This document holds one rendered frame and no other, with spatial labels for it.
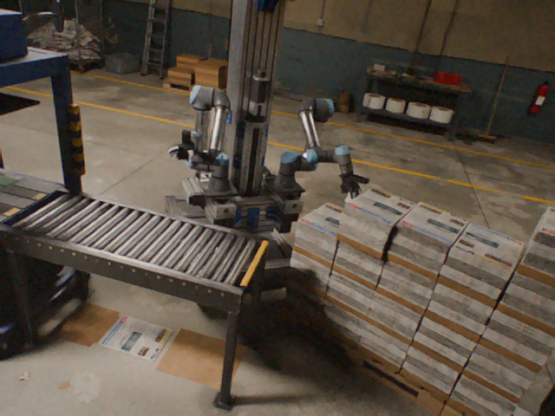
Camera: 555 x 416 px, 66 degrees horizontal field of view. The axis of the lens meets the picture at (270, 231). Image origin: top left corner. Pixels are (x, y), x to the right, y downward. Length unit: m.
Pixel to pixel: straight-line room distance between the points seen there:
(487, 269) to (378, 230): 0.55
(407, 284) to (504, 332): 0.51
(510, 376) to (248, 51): 2.32
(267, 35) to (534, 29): 6.84
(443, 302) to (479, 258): 0.32
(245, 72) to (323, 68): 6.21
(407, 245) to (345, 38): 6.89
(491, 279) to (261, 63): 1.82
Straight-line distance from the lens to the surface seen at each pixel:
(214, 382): 2.67
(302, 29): 9.02
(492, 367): 2.56
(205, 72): 8.50
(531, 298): 2.31
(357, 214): 2.36
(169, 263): 2.17
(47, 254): 2.44
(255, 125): 2.87
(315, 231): 2.58
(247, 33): 2.82
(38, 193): 2.88
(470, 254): 2.27
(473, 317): 2.43
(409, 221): 2.37
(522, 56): 9.19
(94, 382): 2.73
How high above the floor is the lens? 2.06
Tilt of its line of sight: 30 degrees down
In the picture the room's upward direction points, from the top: 9 degrees clockwise
